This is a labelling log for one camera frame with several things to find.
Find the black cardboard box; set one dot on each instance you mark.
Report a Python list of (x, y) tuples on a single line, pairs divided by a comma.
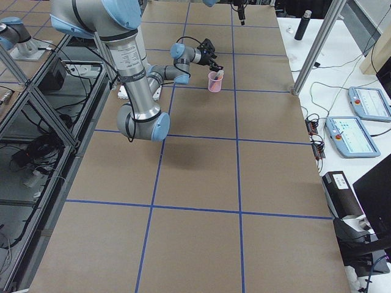
[(340, 196)]

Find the black monitor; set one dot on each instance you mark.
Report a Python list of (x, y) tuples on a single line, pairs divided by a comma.
[(360, 250)]

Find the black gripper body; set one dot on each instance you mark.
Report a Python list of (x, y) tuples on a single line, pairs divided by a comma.
[(204, 58), (241, 14)]

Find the brown paper table cover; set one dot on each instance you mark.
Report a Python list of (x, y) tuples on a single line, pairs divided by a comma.
[(231, 201)]

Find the purple highlighter pen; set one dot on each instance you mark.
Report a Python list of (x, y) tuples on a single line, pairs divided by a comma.
[(219, 75)]

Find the aluminium frame post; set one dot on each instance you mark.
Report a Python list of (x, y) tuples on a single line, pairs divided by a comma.
[(319, 41)]

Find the near teach pendant tablet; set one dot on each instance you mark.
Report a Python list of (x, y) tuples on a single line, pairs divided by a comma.
[(351, 138)]

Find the teach pendant tablet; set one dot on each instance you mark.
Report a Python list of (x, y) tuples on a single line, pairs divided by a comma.
[(369, 104), (351, 138)]

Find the black water bottle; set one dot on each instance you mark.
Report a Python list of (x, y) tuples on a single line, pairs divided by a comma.
[(303, 25)]

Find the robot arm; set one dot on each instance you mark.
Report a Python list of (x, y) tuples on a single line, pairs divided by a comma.
[(116, 24), (211, 3)]

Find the pink mesh pen holder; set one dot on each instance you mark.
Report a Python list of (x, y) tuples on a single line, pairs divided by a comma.
[(211, 76)]

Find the far teach pendant tablet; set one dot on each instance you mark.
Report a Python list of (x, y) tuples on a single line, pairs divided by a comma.
[(369, 104)]

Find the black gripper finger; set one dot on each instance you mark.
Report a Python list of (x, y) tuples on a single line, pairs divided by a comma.
[(219, 67), (213, 68)]

